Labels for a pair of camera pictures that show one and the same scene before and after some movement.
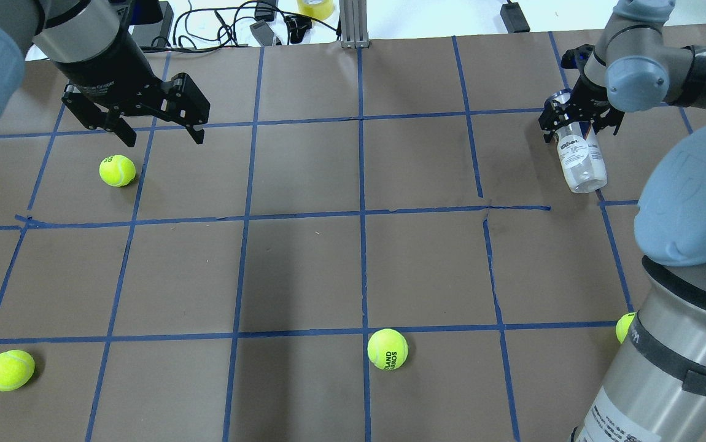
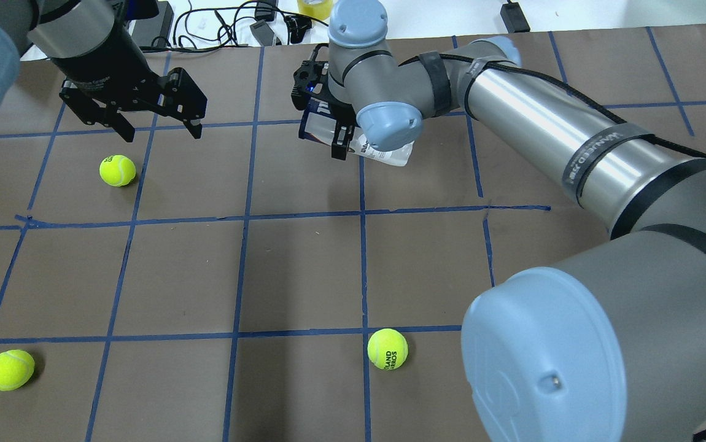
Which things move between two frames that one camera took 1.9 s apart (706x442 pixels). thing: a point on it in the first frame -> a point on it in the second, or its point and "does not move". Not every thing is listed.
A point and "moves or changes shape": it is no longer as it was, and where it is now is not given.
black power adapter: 514,18 does not move
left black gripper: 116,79 does not move
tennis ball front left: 10,370 does not move
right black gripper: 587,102 -> 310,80
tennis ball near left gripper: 117,170 does not move
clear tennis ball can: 581,150 moves or changes shape
